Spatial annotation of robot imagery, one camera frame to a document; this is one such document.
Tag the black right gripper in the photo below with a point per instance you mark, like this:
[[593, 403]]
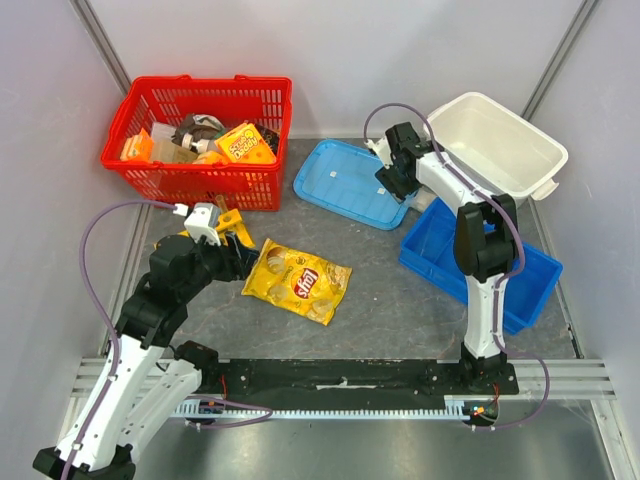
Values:
[[392, 179]]

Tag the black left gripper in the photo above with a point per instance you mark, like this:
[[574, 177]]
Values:
[[237, 259]]

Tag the light blue plastic lid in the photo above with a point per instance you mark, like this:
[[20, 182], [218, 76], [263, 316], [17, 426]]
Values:
[[340, 178]]

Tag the clear glass test tube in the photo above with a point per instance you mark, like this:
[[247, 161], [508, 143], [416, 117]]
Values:
[[221, 203]]

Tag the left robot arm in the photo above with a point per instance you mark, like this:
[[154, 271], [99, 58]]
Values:
[[118, 422]]

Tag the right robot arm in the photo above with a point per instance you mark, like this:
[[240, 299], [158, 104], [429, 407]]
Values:
[[487, 247]]

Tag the yellow test tube rack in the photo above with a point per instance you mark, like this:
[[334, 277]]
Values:
[[230, 222]]

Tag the blue divided plastic bin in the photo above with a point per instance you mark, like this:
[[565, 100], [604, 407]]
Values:
[[427, 250]]

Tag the yellow Lays chips bag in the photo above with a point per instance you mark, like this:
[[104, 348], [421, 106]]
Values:
[[299, 282]]

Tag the white plastic tub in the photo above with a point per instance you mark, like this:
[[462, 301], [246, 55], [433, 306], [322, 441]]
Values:
[[488, 150]]

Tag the orange Scrub Daddy box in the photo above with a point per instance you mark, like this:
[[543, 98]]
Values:
[[244, 144]]

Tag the orange carton in basket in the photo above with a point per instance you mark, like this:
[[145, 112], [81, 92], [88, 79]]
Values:
[[137, 148]]

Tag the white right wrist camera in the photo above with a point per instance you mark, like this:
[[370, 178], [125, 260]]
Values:
[[382, 150]]

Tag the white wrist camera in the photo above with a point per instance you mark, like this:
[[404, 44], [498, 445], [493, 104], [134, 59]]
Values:
[[200, 222], [382, 150]]

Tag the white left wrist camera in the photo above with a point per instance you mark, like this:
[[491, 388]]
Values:
[[200, 222]]

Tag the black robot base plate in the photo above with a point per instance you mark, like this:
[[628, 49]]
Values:
[[349, 384]]

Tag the white slotted cable duct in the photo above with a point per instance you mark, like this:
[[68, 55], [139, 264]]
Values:
[[195, 410]]

